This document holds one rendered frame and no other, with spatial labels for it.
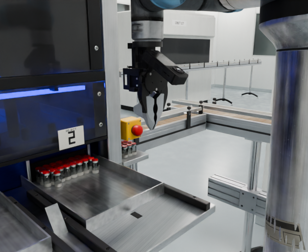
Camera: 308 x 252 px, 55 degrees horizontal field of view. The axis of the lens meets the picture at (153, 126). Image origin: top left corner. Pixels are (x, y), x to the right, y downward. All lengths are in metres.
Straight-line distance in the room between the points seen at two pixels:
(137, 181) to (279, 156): 0.69
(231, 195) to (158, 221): 1.03
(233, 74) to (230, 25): 1.47
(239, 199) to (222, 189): 0.11
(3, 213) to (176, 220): 0.43
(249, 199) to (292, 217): 1.40
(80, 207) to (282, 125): 0.63
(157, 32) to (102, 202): 0.46
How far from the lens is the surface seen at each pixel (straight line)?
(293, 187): 0.27
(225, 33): 9.88
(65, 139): 0.91
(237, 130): 1.55
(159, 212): 0.77
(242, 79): 9.58
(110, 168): 1.01
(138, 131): 1.04
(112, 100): 0.98
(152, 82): 0.69
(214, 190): 1.77
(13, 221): 0.80
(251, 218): 1.75
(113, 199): 0.83
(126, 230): 0.71
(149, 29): 0.68
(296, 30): 0.24
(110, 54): 0.97
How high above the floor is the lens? 1.28
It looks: 15 degrees down
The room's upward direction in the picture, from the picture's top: straight up
